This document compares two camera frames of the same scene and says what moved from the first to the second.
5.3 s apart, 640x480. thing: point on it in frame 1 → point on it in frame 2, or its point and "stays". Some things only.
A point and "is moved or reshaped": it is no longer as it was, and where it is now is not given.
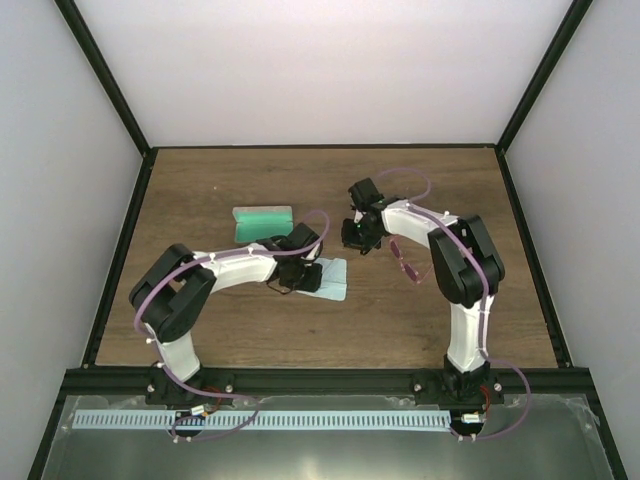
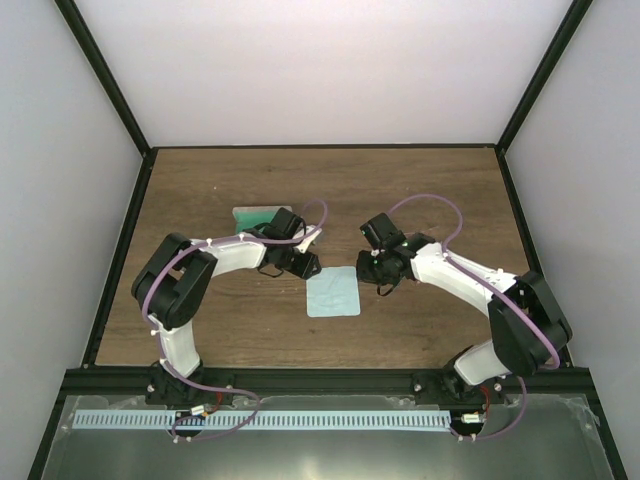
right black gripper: [351, 242] → [364, 273]
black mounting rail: [102, 381] stays
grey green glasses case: [253, 223] stays
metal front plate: [529, 437] stays
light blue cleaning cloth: [335, 276] is moved or reshaped
